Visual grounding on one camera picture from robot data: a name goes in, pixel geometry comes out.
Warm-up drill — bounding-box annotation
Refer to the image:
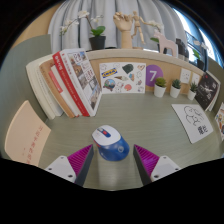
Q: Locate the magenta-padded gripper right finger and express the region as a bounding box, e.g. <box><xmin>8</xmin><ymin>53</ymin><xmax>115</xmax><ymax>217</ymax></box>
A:
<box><xmin>133</xmin><ymin>143</ymin><xmax>183</xmax><ymax>187</ymax></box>

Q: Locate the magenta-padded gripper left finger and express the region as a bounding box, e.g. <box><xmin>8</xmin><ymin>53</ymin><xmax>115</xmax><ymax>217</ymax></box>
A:
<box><xmin>44</xmin><ymin>143</ymin><xmax>95</xmax><ymax>188</ymax></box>

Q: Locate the white and blue computer mouse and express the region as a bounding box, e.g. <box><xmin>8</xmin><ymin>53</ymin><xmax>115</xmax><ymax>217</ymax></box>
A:
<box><xmin>91</xmin><ymin>124</ymin><xmax>131</xmax><ymax>163</ymax></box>

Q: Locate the white cartoon-print mouse pad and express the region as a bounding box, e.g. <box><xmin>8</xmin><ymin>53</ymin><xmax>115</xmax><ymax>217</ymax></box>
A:
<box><xmin>171</xmin><ymin>103</ymin><xmax>214</xmax><ymax>145</ymax></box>

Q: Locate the peach paper booklet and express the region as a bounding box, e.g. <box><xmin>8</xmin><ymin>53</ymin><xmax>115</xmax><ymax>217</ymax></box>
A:
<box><xmin>4</xmin><ymin>100</ymin><xmax>52</xmax><ymax>167</ymax></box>

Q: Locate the colourful sticker sheet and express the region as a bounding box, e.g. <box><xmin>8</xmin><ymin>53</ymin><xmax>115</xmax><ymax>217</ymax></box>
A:
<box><xmin>214</xmin><ymin>102</ymin><xmax>224</xmax><ymax>141</ymax></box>

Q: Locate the white red-striped book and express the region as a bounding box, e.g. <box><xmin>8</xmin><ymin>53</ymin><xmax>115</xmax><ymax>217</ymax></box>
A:
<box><xmin>49</xmin><ymin>64</ymin><xmax>83</xmax><ymax>118</ymax></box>

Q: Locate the round-leaf succulent in white pot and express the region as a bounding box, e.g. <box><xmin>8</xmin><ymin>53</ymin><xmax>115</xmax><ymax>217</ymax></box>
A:
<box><xmin>153</xmin><ymin>77</ymin><xmax>167</xmax><ymax>99</ymax></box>

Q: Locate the rosette succulent in white pot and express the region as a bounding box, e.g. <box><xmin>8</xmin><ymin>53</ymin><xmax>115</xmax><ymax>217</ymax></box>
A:
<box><xmin>169</xmin><ymin>78</ymin><xmax>183</xmax><ymax>99</ymax></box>

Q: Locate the spiky succulent in white pot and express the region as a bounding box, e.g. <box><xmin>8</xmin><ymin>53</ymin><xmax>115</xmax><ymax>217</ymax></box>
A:
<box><xmin>186</xmin><ymin>81</ymin><xmax>199</xmax><ymax>101</ymax></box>

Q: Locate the tan-cover book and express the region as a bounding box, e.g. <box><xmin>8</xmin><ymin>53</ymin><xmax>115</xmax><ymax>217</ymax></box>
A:
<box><xmin>38</xmin><ymin>59</ymin><xmax>76</xmax><ymax>119</ymax></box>

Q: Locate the thick white book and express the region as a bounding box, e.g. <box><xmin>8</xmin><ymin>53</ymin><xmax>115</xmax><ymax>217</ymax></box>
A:
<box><xmin>25</xmin><ymin>54</ymin><xmax>64</xmax><ymax>120</ymax></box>

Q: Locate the black-cover book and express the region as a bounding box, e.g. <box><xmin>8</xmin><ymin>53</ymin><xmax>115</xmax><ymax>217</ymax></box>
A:
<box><xmin>194</xmin><ymin>70</ymin><xmax>221</xmax><ymax>112</ymax></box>

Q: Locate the red-spined photo-cover book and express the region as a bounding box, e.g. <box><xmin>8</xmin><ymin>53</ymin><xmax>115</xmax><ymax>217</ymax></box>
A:
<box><xmin>52</xmin><ymin>48</ymin><xmax>103</xmax><ymax>118</ymax></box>

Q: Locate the purple round number sticker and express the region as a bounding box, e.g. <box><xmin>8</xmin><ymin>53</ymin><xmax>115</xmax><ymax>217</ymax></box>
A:
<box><xmin>145</xmin><ymin>64</ymin><xmax>165</xmax><ymax>88</ymax></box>

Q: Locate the white sticker sheet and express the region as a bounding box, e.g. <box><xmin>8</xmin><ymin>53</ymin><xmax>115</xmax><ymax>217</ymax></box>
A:
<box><xmin>98</xmin><ymin>61</ymin><xmax>147</xmax><ymax>95</ymax></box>

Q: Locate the light wooden desk ledge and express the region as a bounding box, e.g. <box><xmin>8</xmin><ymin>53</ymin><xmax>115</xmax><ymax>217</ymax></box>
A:
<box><xmin>84</xmin><ymin>48</ymin><xmax>206</xmax><ymax>94</ymax></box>

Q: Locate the pink wooden horse figure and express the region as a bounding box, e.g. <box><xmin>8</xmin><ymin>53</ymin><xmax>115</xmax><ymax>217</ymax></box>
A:
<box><xmin>153</xmin><ymin>31</ymin><xmax>179</xmax><ymax>58</ymax></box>

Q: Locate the wooden artist mannequin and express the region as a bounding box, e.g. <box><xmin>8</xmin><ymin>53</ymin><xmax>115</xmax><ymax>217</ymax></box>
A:
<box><xmin>130</xmin><ymin>10</ymin><xmax>148</xmax><ymax>46</ymax></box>

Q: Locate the wooden hand model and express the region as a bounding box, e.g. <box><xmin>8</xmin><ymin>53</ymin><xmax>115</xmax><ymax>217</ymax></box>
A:
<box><xmin>112</xmin><ymin>12</ymin><xmax>134</xmax><ymax>50</ymax></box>

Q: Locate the grey pleated curtain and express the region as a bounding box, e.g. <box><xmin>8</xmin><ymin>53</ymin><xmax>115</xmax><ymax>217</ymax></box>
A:
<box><xmin>48</xmin><ymin>0</ymin><xmax>186</xmax><ymax>54</ymax></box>

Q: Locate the white wall socket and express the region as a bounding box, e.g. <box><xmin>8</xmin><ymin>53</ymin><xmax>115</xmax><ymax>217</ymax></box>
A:
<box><xmin>191</xmin><ymin>73</ymin><xmax>201</xmax><ymax>86</ymax></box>
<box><xmin>179</xmin><ymin>68</ymin><xmax>193</xmax><ymax>84</ymax></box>

